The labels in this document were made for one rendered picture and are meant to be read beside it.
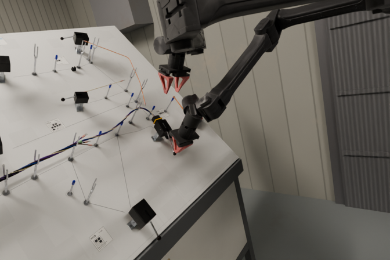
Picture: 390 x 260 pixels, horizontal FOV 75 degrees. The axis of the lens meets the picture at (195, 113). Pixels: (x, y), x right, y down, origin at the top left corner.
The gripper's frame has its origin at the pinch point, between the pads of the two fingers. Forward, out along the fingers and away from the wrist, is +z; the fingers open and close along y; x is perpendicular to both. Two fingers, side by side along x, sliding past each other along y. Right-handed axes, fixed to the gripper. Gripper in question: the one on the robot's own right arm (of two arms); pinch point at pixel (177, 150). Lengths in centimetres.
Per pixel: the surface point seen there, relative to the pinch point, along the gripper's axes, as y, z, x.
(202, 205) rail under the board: -3.0, 11.8, 19.9
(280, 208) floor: -124, 84, 34
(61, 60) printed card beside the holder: 23, -3, -60
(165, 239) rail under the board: 17.4, 11.5, 23.4
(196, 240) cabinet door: -1.0, 25.3, 26.8
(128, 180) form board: 19.9, 7.1, 0.8
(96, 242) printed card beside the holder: 36.8, 9.4, 14.6
